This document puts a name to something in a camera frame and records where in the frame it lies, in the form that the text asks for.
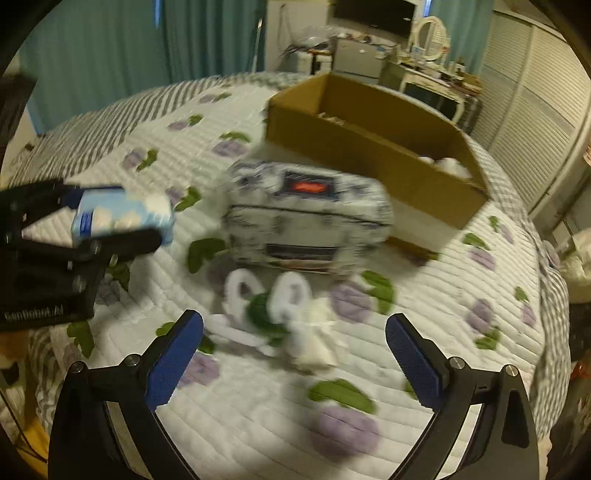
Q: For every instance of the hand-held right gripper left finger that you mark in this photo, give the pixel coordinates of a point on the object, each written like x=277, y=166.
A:
x=167, y=367

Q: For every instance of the oval vanity mirror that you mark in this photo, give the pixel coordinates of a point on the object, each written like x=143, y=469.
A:
x=431, y=39

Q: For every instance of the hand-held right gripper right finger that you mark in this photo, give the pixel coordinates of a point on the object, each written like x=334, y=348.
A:
x=415, y=364

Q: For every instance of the teal curtain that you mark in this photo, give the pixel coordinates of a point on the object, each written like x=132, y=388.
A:
x=138, y=50

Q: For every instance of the cardboard box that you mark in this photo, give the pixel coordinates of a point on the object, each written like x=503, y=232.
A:
x=383, y=143

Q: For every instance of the large patterned tissue pack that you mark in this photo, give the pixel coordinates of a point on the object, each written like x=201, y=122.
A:
x=307, y=217

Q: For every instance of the white vanity desk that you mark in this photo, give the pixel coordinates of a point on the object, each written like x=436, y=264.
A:
x=438, y=90

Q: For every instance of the grey storage box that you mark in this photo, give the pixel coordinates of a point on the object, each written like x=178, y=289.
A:
x=358, y=55

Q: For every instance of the white plush toy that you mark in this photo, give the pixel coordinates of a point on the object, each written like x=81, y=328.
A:
x=277, y=314

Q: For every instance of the black monitor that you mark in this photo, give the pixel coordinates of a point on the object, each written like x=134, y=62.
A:
x=374, y=16

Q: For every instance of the floral quilted bedspread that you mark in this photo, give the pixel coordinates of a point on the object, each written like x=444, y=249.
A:
x=258, y=286

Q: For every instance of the white louvered closet door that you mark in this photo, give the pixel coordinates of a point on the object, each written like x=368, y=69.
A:
x=526, y=110

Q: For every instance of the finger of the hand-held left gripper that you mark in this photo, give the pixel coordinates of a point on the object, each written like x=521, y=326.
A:
x=44, y=203
x=120, y=242

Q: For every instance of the blue tissue packet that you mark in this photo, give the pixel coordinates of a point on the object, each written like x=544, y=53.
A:
x=122, y=214

